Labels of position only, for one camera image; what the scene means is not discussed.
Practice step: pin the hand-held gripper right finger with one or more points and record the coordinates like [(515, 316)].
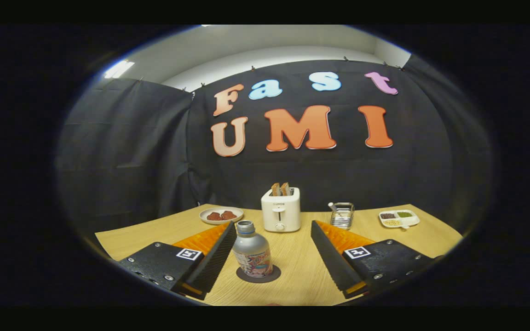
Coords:
[(331, 262)]

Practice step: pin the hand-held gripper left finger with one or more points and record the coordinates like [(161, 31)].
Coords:
[(210, 266)]

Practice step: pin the silver juice bottle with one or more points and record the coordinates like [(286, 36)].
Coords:
[(252, 253)]

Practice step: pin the brown round coaster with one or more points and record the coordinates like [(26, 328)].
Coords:
[(274, 275)]

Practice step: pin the wooden table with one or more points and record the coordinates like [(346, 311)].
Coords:
[(302, 271)]

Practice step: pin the white round plate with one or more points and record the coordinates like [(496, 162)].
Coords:
[(210, 222)]

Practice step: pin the red food piece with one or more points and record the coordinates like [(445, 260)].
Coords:
[(213, 216), (228, 215)]

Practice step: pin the white toaster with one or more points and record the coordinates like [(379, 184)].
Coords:
[(281, 211)]

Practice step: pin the white divided dish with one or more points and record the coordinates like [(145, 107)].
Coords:
[(398, 219)]

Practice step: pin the toast slice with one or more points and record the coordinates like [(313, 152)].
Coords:
[(275, 189), (285, 188)]

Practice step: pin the black backdrop cloth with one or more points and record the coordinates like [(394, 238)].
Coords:
[(131, 151)]

